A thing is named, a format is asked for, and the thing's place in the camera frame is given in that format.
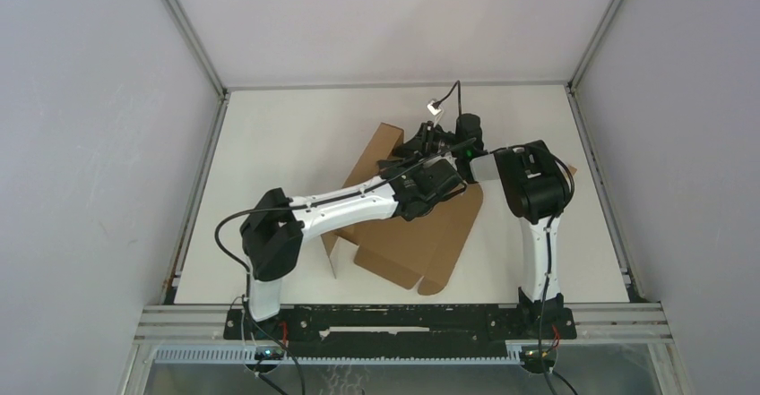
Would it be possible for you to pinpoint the brown cardboard box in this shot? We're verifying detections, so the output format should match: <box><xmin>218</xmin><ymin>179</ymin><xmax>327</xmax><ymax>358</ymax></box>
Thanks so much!
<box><xmin>321</xmin><ymin>124</ymin><xmax>484</xmax><ymax>296</ymax></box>

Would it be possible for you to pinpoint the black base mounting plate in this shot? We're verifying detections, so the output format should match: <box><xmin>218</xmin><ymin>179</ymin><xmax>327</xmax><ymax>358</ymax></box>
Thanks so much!
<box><xmin>222</xmin><ymin>304</ymin><xmax>577</xmax><ymax>357</ymax></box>

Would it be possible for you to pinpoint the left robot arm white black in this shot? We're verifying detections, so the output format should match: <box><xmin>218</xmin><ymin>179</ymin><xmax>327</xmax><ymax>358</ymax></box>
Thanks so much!
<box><xmin>239</xmin><ymin>158</ymin><xmax>467</xmax><ymax>339</ymax></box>

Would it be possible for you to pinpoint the white toothed cable duct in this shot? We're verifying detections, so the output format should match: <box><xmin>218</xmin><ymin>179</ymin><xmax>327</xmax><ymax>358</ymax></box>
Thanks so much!
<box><xmin>153</xmin><ymin>345</ymin><xmax>523</xmax><ymax>365</ymax></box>

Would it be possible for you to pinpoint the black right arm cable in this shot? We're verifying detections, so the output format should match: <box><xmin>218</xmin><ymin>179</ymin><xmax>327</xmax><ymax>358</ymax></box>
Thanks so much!
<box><xmin>428</xmin><ymin>81</ymin><xmax>576</xmax><ymax>322</ymax></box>

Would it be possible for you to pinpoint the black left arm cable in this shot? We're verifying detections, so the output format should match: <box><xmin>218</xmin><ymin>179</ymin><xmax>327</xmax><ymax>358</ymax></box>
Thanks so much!
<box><xmin>213</xmin><ymin>142</ymin><xmax>471</xmax><ymax>311</ymax></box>

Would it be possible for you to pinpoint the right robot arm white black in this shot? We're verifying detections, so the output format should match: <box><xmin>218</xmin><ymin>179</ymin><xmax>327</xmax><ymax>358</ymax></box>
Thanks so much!
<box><xmin>384</xmin><ymin>113</ymin><xmax>574</xmax><ymax>338</ymax></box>

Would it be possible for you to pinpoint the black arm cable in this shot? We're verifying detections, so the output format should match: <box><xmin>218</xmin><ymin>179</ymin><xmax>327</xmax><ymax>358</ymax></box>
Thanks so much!
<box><xmin>213</xmin><ymin>142</ymin><xmax>471</xmax><ymax>311</ymax></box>
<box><xmin>428</xmin><ymin>81</ymin><xmax>576</xmax><ymax>322</ymax></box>

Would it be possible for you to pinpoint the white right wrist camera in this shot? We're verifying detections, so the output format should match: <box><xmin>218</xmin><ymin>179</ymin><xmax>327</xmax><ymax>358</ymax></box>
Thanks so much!
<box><xmin>427</xmin><ymin>100</ymin><xmax>443</xmax><ymax>116</ymax></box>

